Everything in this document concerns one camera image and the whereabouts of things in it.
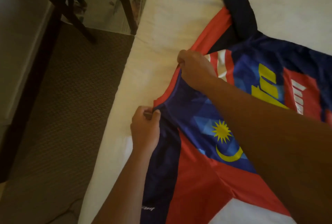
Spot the white bed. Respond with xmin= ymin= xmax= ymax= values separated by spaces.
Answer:
xmin=78 ymin=0 xmax=332 ymax=224

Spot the person's left hand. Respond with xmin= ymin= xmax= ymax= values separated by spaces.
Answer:
xmin=130 ymin=105 xmax=162 ymax=155

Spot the person's right forearm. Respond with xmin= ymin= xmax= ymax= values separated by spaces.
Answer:
xmin=200 ymin=78 xmax=332 ymax=224

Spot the person's left forearm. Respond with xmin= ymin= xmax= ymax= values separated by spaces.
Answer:
xmin=93 ymin=146 xmax=156 ymax=224

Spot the person's right hand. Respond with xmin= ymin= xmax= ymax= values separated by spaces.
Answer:
xmin=177 ymin=49 xmax=219 ymax=93

